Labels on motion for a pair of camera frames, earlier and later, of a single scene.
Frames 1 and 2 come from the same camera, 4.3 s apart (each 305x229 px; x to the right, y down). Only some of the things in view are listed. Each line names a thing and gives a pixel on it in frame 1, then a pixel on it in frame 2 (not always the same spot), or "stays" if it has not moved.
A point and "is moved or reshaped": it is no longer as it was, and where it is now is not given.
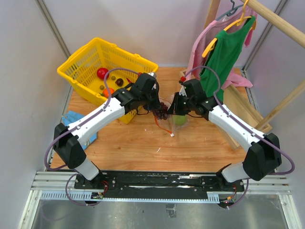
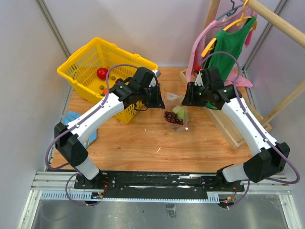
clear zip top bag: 172,123 is moved or reshaped
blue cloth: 69,117 stays
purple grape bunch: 161,113 to 171,117
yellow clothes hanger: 243,17 stays
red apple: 101,72 stays
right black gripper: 174,109 to 189,99
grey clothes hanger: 234,10 stays
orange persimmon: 105,92 stays
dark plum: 119,82 stays
